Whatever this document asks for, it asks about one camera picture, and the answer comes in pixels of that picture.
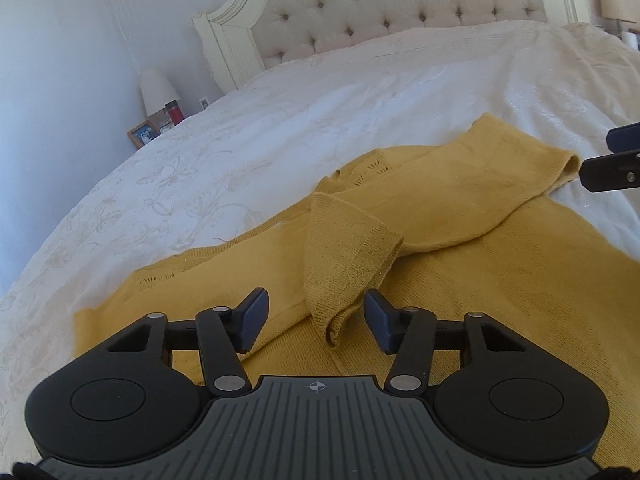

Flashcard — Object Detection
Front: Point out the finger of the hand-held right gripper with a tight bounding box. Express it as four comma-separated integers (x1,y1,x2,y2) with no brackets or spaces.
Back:
605,122,640,154
579,152,640,194

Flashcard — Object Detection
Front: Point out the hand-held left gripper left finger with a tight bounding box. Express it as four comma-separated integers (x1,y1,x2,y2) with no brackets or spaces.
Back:
106,287,271,395

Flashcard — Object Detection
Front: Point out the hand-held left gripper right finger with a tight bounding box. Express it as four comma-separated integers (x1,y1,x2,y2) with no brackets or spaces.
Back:
364,289,533,394

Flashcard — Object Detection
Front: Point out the yellow knit sweater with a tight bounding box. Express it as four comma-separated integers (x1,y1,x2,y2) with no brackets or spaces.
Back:
73,113,640,480

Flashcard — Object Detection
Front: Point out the white embroidered bedspread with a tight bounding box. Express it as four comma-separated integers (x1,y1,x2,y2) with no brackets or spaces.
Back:
0,20,640,466

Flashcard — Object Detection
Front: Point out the grey small box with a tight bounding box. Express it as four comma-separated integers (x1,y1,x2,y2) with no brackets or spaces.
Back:
150,107,174,136

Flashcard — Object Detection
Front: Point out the white table lamp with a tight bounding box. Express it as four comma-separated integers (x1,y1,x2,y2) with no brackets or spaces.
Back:
138,68,181,118

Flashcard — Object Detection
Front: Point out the cream tufted headboard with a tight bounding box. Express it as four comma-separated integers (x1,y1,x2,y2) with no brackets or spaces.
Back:
189,0,593,95

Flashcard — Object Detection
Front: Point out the wooden picture frame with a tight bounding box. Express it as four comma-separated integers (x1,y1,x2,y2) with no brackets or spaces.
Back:
127,119,161,150

